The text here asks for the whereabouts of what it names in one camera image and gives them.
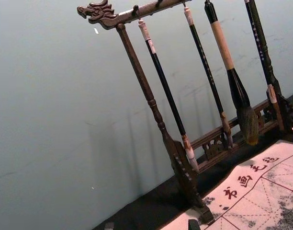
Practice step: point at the thin black brush grey tip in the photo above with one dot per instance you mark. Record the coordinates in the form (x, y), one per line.
(164, 81)

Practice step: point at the dark wooden dragon brush rack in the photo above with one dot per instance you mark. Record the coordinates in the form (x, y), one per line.
(134, 69)

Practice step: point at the thin black brush dark tip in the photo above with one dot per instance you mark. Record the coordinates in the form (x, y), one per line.
(205, 62)

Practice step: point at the black table cloth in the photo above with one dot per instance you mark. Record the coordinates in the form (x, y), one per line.
(149, 206)

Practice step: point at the small dark block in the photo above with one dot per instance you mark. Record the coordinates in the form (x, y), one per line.
(194, 225)

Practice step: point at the thin black brush brown tip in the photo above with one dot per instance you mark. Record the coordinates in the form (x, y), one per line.
(257, 49)

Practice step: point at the white calligraphy cloth red grid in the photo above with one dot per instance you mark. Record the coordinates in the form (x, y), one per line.
(263, 191)

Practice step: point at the plain pale wall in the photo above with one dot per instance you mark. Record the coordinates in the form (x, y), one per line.
(53, 95)

